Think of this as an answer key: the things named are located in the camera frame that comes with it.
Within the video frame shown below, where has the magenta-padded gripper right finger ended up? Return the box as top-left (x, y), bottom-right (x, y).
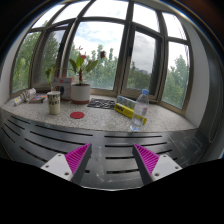
top-left (132, 143), bottom-right (183, 186)

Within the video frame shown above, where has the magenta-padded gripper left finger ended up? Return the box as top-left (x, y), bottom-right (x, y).
top-left (40, 143), bottom-right (93, 186)

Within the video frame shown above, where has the clear blue-capped water bottle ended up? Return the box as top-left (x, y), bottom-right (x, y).
top-left (129, 88), bottom-right (150, 132)

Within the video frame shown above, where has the flat round red coaster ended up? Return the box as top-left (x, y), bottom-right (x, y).
top-left (69, 111), bottom-right (86, 120)

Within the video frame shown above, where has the white printed mug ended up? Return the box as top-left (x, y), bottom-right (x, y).
top-left (46, 90), bottom-right (62, 116)

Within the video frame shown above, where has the long yellow box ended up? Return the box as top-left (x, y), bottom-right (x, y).
top-left (113, 102), bottom-right (148, 126)

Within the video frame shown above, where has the dark colourful flat box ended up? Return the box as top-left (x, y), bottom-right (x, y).
top-left (28, 94), bottom-right (48, 104)

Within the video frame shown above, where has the black lattice trivet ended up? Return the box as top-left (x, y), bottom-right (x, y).
top-left (87, 97), bottom-right (117, 110)

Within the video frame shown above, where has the potted plant in white pot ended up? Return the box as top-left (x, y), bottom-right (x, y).
top-left (45, 46), bottom-right (108, 105)

